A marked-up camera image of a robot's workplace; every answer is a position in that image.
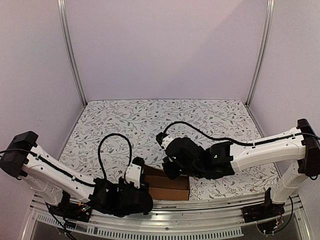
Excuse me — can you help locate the left aluminium frame post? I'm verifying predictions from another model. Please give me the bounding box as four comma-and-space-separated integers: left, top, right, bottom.
57, 0, 88, 107

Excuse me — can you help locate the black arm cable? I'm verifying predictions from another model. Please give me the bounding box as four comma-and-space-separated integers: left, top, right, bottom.
162, 121, 301, 148
97, 133, 133, 181

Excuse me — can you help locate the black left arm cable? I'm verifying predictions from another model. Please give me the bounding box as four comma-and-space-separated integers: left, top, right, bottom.
97, 133, 133, 181

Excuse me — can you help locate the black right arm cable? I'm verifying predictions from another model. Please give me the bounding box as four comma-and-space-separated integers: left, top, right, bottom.
162, 121, 301, 148

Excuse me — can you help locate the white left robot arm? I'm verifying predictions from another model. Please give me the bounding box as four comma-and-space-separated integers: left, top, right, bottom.
0, 131, 153, 219

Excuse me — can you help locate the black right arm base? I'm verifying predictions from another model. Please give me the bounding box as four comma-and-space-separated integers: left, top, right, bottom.
241, 187, 285, 223

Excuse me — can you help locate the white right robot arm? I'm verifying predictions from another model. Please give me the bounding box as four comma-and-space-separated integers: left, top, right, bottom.
156, 118, 320, 218

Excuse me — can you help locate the brown cardboard paper box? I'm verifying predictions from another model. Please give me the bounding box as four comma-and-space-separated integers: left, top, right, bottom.
143, 165, 190, 201

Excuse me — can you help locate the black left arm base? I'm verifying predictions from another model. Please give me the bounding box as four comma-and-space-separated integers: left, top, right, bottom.
49, 191, 92, 223

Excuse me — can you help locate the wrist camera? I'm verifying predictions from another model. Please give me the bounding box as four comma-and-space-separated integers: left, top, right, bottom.
124, 157, 145, 189
156, 132, 203, 163

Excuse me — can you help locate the aluminium front rail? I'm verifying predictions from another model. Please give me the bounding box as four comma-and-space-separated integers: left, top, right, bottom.
21, 192, 312, 240

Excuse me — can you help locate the aluminium frame post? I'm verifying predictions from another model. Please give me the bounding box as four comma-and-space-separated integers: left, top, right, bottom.
245, 0, 275, 108
57, 0, 88, 107

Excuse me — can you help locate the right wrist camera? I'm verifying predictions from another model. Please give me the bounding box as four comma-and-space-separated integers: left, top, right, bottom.
156, 132, 203, 163

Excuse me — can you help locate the right aluminium frame post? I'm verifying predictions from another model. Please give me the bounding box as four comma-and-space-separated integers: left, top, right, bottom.
245, 0, 275, 108

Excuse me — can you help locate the floral patterned table mat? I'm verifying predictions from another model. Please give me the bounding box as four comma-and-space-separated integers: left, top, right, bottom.
49, 99, 285, 202

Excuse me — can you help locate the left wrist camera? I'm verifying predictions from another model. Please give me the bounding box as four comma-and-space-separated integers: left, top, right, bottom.
124, 157, 145, 189

